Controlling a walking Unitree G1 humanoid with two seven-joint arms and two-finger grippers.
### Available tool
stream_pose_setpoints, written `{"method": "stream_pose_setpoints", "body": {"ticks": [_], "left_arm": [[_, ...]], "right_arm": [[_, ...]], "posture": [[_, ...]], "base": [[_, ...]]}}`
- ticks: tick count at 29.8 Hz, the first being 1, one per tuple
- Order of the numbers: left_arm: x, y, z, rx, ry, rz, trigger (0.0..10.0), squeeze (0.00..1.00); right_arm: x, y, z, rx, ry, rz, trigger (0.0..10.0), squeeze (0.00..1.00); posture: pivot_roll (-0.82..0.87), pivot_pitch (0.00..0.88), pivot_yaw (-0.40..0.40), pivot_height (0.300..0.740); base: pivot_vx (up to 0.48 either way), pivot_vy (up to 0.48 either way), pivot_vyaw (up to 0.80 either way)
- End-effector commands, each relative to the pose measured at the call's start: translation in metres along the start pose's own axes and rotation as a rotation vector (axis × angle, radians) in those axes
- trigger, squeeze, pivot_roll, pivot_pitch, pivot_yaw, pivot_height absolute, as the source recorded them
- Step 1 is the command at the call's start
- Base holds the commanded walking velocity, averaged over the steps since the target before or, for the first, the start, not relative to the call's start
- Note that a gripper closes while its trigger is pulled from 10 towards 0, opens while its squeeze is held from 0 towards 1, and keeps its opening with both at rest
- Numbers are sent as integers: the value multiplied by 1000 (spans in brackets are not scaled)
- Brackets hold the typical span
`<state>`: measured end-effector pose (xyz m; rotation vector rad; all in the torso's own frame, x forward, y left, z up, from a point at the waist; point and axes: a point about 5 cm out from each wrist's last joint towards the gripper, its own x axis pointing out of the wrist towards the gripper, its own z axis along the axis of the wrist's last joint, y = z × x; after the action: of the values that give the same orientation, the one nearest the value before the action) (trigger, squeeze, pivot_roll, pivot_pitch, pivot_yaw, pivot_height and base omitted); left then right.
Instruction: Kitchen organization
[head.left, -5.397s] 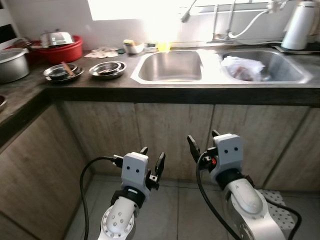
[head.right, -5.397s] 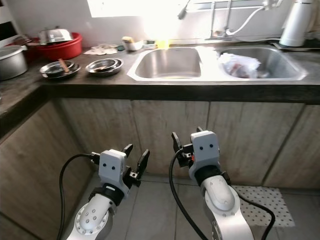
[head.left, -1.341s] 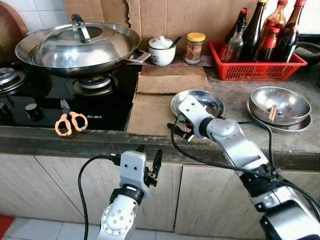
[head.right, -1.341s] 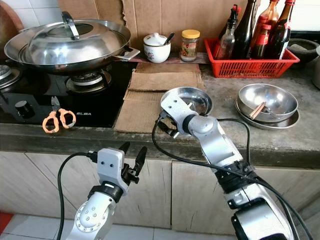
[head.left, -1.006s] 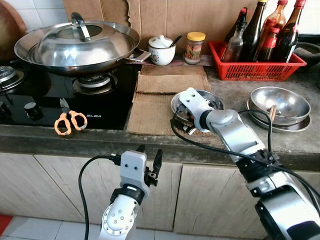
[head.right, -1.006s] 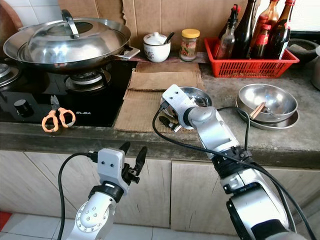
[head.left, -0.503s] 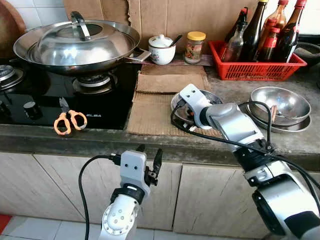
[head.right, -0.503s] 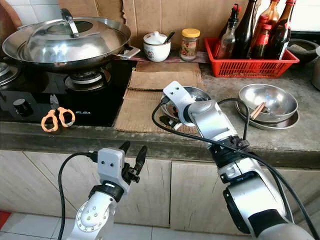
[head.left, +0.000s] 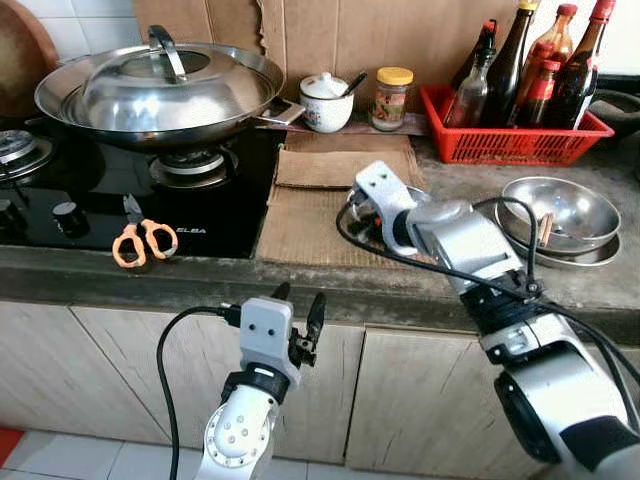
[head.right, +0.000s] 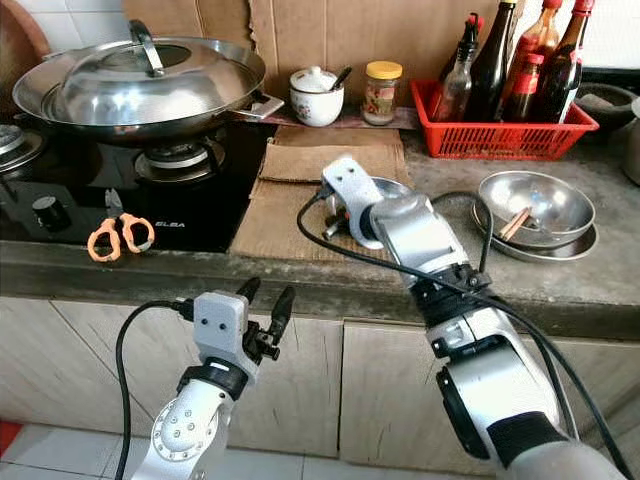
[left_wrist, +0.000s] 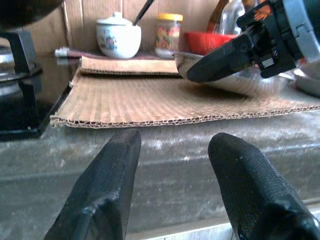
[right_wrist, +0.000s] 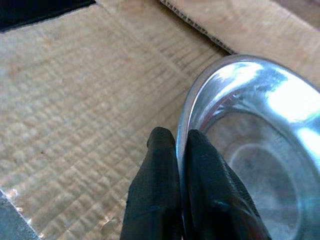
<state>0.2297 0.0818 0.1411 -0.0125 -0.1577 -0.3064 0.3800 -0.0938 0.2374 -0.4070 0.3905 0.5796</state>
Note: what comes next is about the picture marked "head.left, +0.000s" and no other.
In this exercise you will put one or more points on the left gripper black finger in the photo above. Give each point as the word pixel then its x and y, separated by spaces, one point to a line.
pixel 282 292
pixel 315 318

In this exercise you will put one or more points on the stainless steel bowl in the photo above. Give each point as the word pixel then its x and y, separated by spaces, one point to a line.
pixel 415 192
pixel 580 205

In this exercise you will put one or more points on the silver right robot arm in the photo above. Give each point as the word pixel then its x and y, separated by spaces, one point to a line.
pixel 470 245

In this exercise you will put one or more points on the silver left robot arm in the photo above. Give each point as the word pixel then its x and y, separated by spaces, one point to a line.
pixel 235 440

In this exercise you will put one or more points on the wood grain cabinet door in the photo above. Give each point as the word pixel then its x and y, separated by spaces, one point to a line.
pixel 60 370
pixel 430 410
pixel 330 400

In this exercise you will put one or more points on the large brown cardboard mat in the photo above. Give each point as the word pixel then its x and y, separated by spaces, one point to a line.
pixel 300 230

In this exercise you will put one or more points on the small folded cardboard mat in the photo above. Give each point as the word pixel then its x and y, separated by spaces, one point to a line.
pixel 340 162

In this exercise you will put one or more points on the black glass gas stove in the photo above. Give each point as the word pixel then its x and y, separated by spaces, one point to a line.
pixel 220 215

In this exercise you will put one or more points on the glass jar yellow lid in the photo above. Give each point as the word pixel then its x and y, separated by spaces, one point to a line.
pixel 391 102

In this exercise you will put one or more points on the white ceramic lidded jar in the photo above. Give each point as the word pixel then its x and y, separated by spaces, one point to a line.
pixel 323 108

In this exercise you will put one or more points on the silver gas burner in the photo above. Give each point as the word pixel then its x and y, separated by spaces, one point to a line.
pixel 190 168
pixel 22 155

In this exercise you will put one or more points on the clear bottle black spout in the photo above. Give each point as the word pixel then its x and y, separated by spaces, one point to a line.
pixel 470 95

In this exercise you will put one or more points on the red plastic bottle basket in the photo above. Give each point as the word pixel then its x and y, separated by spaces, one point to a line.
pixel 520 145

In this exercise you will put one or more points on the brown wooden chopsticks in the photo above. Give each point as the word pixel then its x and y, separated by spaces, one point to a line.
pixel 547 228

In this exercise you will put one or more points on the stainless steel wok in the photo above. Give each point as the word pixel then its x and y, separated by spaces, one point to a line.
pixel 272 90

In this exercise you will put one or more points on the small red labelled bottle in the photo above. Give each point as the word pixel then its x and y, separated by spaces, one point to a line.
pixel 538 95

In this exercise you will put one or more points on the tall dark glass bottle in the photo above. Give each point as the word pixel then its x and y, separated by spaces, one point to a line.
pixel 508 65

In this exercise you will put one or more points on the black stove knob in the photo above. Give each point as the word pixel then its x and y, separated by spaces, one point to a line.
pixel 10 215
pixel 71 220

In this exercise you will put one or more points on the stainless steel plate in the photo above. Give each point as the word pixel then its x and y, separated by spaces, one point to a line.
pixel 605 255

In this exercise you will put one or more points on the dark sauce bottle red cap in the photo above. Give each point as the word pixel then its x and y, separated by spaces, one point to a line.
pixel 582 75

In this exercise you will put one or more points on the amber bottle red cap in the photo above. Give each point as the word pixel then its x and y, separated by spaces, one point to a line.
pixel 552 40

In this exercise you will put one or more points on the dark stone mortar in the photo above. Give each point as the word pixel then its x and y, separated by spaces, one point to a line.
pixel 622 112

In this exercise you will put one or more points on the red floor mat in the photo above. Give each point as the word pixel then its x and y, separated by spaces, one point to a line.
pixel 8 445

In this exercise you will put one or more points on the round wooden cutting board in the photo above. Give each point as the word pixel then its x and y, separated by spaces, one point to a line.
pixel 22 60

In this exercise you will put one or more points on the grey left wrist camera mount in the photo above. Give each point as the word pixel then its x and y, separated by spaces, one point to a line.
pixel 267 335

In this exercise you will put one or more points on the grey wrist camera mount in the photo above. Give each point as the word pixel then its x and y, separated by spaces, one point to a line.
pixel 267 335
pixel 385 190

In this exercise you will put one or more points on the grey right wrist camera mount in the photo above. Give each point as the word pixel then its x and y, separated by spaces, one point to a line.
pixel 385 190

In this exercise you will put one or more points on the wide cardboard wall panel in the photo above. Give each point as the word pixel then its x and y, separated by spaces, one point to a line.
pixel 400 35

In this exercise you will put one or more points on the narrow cardboard wall panel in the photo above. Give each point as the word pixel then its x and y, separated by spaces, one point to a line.
pixel 200 20

